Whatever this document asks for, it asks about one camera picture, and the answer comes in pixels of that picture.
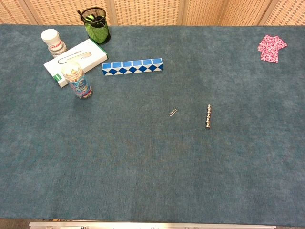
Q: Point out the small metal paper clip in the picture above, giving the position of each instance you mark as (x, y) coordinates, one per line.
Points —
(173, 112)

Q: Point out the aluminium frame rail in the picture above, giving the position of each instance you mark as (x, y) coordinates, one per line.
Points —
(152, 225)

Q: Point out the teal felt table mat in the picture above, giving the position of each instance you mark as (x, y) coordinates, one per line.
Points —
(152, 148)

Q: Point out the row of metal balls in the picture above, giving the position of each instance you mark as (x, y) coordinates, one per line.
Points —
(208, 117)

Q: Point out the woven folding screen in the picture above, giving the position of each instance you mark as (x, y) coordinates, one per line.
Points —
(166, 10)

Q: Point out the blue white snake puzzle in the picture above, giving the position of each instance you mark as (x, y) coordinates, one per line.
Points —
(132, 66)

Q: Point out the white usb hub box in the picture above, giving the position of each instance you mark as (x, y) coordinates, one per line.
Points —
(78, 59)

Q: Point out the white red-striped jar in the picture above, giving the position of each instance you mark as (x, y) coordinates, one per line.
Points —
(53, 41)

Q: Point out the clear jar with cartoon label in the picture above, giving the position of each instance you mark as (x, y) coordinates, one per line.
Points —
(77, 80)

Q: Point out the pink patterned cloth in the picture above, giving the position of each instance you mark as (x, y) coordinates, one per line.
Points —
(271, 48)

